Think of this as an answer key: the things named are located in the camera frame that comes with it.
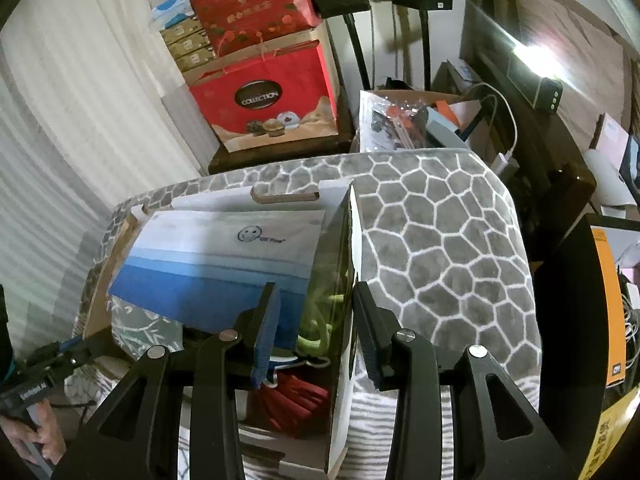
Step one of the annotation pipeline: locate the grey leaf-patterned cloth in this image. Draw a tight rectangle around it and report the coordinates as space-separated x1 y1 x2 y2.
110 296 185 361

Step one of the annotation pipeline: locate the white charger adapter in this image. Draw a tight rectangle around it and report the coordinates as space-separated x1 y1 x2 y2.
492 152 522 177

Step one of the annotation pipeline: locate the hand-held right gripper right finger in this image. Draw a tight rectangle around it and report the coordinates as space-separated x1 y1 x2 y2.
352 281 583 480

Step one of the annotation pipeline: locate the brown cardboard box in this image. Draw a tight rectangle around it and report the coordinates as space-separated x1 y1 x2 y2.
357 87 483 153

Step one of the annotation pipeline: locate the white curtain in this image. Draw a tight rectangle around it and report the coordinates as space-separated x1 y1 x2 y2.
0 0 213 361

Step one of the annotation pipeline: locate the red cable bundle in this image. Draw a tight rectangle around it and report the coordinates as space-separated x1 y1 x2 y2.
245 372 333 441

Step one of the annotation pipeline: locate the black soundbar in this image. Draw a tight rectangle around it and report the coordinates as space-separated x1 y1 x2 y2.
505 42 564 114

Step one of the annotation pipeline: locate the tan cardboard box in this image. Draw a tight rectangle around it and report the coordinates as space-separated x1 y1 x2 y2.
175 49 217 75
160 16 206 42
167 35 212 58

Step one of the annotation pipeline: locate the green cord bundle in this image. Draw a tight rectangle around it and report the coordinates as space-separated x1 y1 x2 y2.
295 280 351 366

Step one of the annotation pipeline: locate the blue white packet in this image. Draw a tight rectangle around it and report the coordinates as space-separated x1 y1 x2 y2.
107 210 328 326

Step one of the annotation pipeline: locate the grey honeycomb blanket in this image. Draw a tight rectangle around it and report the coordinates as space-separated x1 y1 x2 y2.
75 147 543 480

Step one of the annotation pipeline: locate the dark wooden table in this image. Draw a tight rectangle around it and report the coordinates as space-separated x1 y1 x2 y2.
500 100 597 261

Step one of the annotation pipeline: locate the pink box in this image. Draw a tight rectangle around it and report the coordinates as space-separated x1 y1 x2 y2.
596 112 630 171

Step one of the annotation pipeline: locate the white cable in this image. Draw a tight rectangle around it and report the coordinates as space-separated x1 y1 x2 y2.
467 82 518 161

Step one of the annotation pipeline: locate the clear plastic bag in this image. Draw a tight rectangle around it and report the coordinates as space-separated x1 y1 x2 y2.
360 92 427 153

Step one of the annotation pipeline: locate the dark wooden stand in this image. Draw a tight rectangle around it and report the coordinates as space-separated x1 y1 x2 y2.
207 135 358 176

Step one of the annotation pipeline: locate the person's left hand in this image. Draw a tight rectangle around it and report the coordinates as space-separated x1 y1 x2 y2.
0 400 68 471

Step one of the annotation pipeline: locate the black orange box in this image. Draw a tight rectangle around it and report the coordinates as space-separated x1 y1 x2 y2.
537 214 632 480

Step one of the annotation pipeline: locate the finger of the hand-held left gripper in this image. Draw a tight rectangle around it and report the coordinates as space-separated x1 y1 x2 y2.
27 332 115 380

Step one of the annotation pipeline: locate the red floral gift box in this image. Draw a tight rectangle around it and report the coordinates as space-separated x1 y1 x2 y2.
190 0 323 58

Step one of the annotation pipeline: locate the brown wooden board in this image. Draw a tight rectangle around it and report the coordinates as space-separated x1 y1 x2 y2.
460 0 640 171

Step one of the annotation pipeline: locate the blue white tissue pack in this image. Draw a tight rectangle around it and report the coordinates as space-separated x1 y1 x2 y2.
149 0 195 25

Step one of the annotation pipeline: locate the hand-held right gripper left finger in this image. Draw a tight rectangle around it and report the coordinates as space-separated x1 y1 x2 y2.
50 281 282 480

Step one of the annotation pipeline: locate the black speaker stand pole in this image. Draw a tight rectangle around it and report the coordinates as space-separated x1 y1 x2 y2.
419 7 432 90
344 14 372 92

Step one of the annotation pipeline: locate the large red gift box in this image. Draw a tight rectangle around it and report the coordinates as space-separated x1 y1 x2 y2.
187 40 341 153

